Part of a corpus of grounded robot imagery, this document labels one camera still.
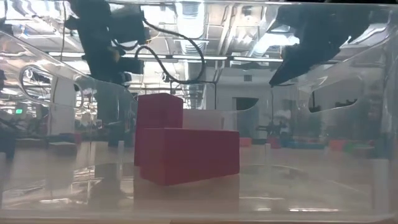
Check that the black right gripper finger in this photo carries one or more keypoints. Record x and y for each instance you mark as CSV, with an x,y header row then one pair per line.
x,y
298,62

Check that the orange square brick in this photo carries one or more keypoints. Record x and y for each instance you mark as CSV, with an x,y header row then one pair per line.
x,y
337,145

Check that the red L-shaped block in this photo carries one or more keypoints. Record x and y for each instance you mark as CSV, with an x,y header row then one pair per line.
x,y
186,155

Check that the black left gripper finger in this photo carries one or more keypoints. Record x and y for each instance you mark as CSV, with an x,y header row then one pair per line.
x,y
105,71

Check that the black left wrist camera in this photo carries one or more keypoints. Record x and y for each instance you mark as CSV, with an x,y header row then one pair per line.
x,y
127,28

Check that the clear plastic bin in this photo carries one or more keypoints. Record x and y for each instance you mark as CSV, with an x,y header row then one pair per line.
x,y
311,193

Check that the person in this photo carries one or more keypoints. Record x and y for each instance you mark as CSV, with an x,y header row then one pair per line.
x,y
283,119

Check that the orange rectangular brick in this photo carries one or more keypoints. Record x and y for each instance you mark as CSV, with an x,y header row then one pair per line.
x,y
245,142

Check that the small green wedge block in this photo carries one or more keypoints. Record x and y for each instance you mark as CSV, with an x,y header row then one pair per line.
x,y
352,147

